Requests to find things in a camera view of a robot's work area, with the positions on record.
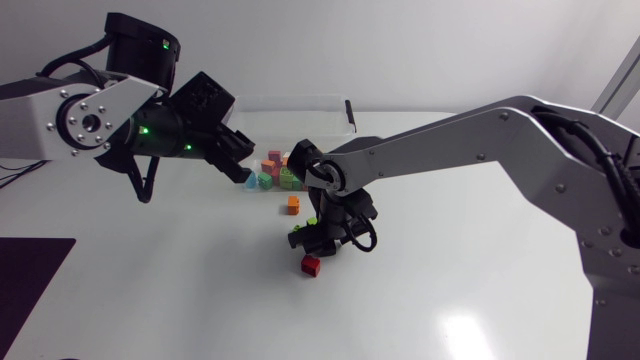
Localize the dark mat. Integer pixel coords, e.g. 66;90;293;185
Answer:
0;236;77;359

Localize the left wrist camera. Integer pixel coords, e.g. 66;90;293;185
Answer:
170;70;237;132

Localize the clear plastic container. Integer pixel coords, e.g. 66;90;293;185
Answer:
230;94;359;152

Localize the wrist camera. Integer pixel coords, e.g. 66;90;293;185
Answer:
349;189;378;220
170;70;237;132

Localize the pile of toy bricks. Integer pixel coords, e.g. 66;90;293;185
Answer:
271;151;307;192

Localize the black cable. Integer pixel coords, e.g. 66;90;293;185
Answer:
0;159;49;190

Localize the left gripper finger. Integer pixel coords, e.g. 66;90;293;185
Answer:
217;157;254;185

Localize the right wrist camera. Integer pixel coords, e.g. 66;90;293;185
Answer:
349;189;378;220

